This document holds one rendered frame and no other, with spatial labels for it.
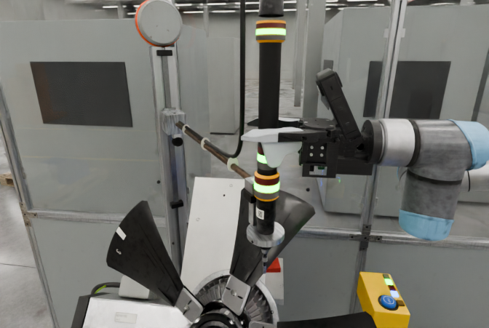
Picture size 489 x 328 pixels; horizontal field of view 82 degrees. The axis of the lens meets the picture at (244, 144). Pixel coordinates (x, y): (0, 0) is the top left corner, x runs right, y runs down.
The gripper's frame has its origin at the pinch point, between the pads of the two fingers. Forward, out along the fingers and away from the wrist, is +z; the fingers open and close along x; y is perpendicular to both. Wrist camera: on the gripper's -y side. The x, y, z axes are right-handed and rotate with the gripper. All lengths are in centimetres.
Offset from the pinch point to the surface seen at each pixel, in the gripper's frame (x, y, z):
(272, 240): -3.2, 19.6, -4.3
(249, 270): 6.8, 35.4, 0.7
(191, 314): 2.8, 45.3, 13.5
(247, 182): 2.3, 11.2, 0.6
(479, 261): 70, 76, -96
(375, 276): 35, 59, -38
